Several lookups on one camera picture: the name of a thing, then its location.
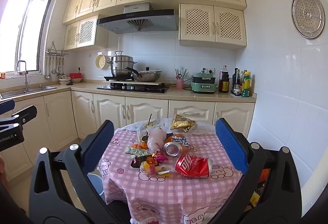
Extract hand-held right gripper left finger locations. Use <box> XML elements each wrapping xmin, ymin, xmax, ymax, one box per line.
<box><xmin>29</xmin><ymin>119</ymin><xmax>129</xmax><ymax>224</ymax></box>

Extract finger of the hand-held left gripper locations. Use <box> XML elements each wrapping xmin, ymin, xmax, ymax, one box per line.
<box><xmin>0</xmin><ymin>99</ymin><xmax>15</xmax><ymax>115</ymax></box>
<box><xmin>0</xmin><ymin>105</ymin><xmax>38</xmax><ymax>132</ymax></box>

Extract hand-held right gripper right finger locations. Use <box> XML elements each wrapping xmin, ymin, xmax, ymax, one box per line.
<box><xmin>205</xmin><ymin>118</ymin><xmax>302</xmax><ymax>224</ymax></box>

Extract blue plastic bin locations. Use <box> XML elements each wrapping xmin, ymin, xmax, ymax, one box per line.
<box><xmin>87</xmin><ymin>173</ymin><xmax>105</xmax><ymax>196</ymax></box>

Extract green white wrapper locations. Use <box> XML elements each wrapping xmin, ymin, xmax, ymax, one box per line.
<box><xmin>124</xmin><ymin>146</ymin><xmax>151</xmax><ymax>159</ymax></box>

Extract dark red candy wrapper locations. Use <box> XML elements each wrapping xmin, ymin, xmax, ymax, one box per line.
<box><xmin>131</xmin><ymin>156</ymin><xmax>146</xmax><ymax>168</ymax></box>

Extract crushed red soda can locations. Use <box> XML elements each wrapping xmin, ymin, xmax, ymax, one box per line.
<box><xmin>175</xmin><ymin>154</ymin><xmax>214</xmax><ymax>178</ymax></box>

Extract clear plastic bottle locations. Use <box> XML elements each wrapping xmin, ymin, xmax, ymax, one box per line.
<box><xmin>138</xmin><ymin>114</ymin><xmax>162</xmax><ymax>148</ymax></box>

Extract orange candy wrapper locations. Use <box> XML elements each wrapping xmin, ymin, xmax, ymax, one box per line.
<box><xmin>140</xmin><ymin>160</ymin><xmax>157</xmax><ymax>173</ymax></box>

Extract gold snack bag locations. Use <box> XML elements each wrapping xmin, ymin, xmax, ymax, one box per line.
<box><xmin>170</xmin><ymin>114</ymin><xmax>197</xmax><ymax>133</ymax></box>

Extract orange snack packet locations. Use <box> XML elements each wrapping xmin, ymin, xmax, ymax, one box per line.
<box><xmin>163</xmin><ymin>133</ymin><xmax>196</xmax><ymax>156</ymax></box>

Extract pink white plastic bag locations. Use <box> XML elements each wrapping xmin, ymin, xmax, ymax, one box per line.
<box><xmin>147</xmin><ymin>128</ymin><xmax>167</xmax><ymax>153</ymax></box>

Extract pink foil candy wrapper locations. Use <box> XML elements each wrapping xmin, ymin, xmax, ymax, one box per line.
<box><xmin>151</xmin><ymin>151</ymin><xmax>169</xmax><ymax>163</ymax></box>

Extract clear yellow candy wrapper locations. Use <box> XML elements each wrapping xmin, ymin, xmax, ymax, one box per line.
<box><xmin>151</xmin><ymin>165</ymin><xmax>172</xmax><ymax>176</ymax></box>

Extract steel kitchen sink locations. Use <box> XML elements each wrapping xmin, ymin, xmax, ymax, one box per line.
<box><xmin>0</xmin><ymin>85</ymin><xmax>57</xmax><ymax>99</ymax></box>

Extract white lace cloth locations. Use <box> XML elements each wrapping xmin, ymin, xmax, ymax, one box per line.
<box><xmin>116</xmin><ymin>118</ymin><xmax>223</xmax><ymax>135</ymax></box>

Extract steel kitchen faucet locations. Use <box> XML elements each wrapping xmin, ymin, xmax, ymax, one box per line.
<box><xmin>17</xmin><ymin>60</ymin><xmax>31</xmax><ymax>92</ymax></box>

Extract cream lower kitchen cabinets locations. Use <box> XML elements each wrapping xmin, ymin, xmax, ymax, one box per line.
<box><xmin>0</xmin><ymin>87</ymin><xmax>257</xmax><ymax>181</ymax></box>

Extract steel ladle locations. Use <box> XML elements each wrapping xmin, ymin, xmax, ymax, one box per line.
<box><xmin>44</xmin><ymin>56</ymin><xmax>51</xmax><ymax>80</ymax></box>

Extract white bottle tray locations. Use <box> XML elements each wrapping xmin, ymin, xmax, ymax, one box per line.
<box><xmin>229</xmin><ymin>92</ymin><xmax>255</xmax><ymax>99</ymax></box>

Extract dark glass bottle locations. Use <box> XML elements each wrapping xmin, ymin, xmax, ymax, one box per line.
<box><xmin>232</xmin><ymin>68</ymin><xmax>239</xmax><ymax>94</ymax></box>
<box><xmin>234</xmin><ymin>69</ymin><xmax>243</xmax><ymax>96</ymax></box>

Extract green plastic bottle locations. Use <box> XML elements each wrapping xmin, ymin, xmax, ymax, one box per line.
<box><xmin>241</xmin><ymin>72</ymin><xmax>252</xmax><ymax>98</ymax></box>

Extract yellow packet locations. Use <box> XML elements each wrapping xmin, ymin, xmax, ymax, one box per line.
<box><xmin>250</xmin><ymin>192</ymin><xmax>260</xmax><ymax>207</ymax></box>

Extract large soy sauce bottle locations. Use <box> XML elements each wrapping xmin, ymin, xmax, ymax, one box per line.
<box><xmin>218</xmin><ymin>65</ymin><xmax>230</xmax><ymax>93</ymax></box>

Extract green electric grill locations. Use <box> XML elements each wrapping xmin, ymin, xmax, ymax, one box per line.
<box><xmin>190</xmin><ymin>72</ymin><xmax>219</xmax><ymax>94</ymax></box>

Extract black glass gas hob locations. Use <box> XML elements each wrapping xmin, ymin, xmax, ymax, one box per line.
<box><xmin>97</xmin><ymin>82</ymin><xmax>170</xmax><ymax>94</ymax></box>

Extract black induction cooker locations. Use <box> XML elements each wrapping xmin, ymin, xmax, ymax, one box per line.
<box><xmin>103</xmin><ymin>75</ymin><xmax>134</xmax><ymax>81</ymax></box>

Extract wooden board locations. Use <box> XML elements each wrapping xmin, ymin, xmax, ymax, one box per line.
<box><xmin>110</xmin><ymin>80</ymin><xmax>161</xmax><ymax>85</ymax></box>

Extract sliding kitchen window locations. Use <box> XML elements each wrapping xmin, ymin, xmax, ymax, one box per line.
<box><xmin>0</xmin><ymin>0</ymin><xmax>55</xmax><ymax>77</ymax></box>

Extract round table pink checked cloth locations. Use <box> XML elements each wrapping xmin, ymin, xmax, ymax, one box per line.
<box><xmin>99</xmin><ymin>128</ymin><xmax>244</xmax><ymax>224</ymax></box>

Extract steel steamer pot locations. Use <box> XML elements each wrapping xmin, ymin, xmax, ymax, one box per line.
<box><xmin>107</xmin><ymin>50</ymin><xmax>137</xmax><ymax>78</ymax></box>

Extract cream perforated colander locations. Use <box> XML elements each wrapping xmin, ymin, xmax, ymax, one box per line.
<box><xmin>95</xmin><ymin>52</ymin><xmax>112</xmax><ymax>69</ymax></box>

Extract steel wok with lid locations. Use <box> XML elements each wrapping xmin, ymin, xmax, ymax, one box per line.
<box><xmin>125</xmin><ymin>66</ymin><xmax>162</xmax><ymax>81</ymax></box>

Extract grey range hood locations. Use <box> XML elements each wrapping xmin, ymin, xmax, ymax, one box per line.
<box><xmin>97</xmin><ymin>3</ymin><xmax>179</xmax><ymax>35</ymax></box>

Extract round steel steamer plate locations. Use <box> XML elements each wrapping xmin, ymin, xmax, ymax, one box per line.
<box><xmin>291</xmin><ymin>0</ymin><xmax>325</xmax><ymax>39</ymax></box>

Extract steel wall utensil rack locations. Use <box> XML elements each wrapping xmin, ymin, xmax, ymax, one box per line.
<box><xmin>46</xmin><ymin>42</ymin><xmax>68</xmax><ymax>57</ymax></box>

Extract cream lattice door wall cabinet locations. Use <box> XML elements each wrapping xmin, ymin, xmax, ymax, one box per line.
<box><xmin>179</xmin><ymin>3</ymin><xmax>247</xmax><ymax>50</ymax></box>
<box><xmin>63</xmin><ymin>14</ymin><xmax>109</xmax><ymax>51</ymax></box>

